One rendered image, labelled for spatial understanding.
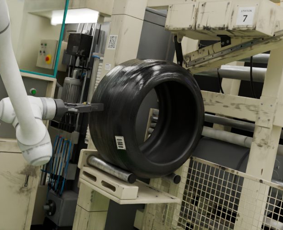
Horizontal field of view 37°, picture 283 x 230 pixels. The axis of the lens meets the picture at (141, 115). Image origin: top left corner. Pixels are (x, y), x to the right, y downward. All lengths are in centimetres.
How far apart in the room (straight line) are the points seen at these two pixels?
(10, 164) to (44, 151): 85
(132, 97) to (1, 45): 67
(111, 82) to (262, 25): 71
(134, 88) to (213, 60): 58
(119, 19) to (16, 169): 96
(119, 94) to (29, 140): 48
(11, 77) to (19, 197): 115
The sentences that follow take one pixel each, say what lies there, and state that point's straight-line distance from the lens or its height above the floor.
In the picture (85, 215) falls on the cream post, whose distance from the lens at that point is 227.
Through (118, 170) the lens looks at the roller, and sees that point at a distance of 192.
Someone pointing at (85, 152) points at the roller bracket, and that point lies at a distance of 210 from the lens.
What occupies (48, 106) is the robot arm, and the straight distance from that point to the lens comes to 165.
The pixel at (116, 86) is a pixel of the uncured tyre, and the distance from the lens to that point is 182.
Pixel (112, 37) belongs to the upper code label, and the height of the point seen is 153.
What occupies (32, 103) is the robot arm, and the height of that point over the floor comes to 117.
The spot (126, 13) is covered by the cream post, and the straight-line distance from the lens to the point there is 219.
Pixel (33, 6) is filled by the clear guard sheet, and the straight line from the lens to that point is 234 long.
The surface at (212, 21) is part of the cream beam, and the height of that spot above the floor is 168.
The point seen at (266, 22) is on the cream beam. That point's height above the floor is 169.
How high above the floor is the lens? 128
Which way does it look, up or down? 3 degrees down
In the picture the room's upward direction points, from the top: 11 degrees clockwise
